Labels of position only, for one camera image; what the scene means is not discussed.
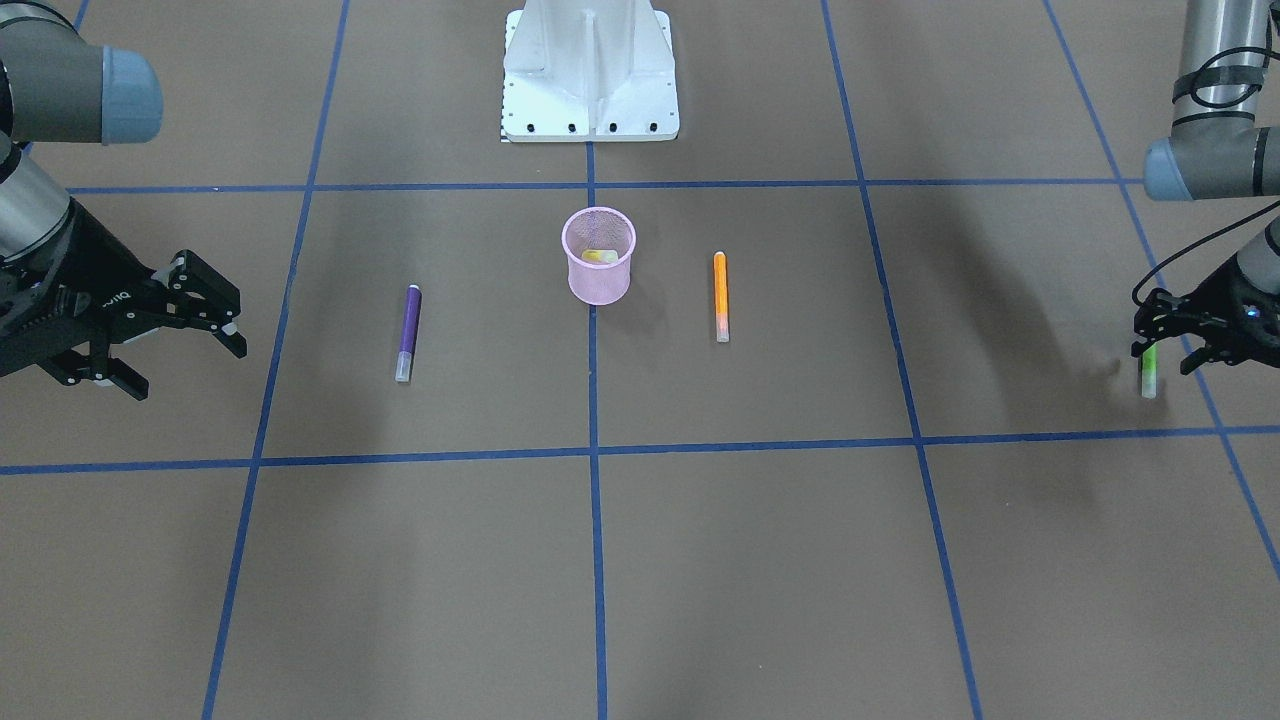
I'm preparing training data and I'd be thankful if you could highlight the green highlighter pen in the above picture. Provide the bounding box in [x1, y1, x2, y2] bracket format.
[1139, 345, 1160, 400]

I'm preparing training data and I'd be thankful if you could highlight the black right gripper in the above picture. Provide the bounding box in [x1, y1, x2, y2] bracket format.
[1, 200, 248, 401]

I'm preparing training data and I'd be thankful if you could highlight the orange highlighter pen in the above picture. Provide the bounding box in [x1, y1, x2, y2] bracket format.
[712, 251, 730, 343]

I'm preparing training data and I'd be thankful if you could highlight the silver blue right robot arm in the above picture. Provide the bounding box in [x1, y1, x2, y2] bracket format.
[1, 1, 247, 401]

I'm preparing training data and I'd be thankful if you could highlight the purple marker pen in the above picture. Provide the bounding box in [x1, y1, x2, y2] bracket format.
[394, 284, 422, 384]

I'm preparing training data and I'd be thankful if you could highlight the yellow highlighter pen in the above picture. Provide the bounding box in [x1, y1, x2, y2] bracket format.
[580, 249, 620, 265]

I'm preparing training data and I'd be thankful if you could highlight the white camera pedestal column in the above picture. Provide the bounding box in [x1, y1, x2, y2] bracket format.
[500, 1, 681, 143]

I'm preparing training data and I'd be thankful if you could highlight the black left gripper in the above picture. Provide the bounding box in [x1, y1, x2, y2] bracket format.
[1132, 281, 1279, 375]

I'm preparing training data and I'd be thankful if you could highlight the pink mesh pen holder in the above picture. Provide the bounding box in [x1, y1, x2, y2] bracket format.
[559, 206, 637, 306]

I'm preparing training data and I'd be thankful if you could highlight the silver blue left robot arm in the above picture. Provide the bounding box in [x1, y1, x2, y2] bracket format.
[1132, 1, 1279, 375]

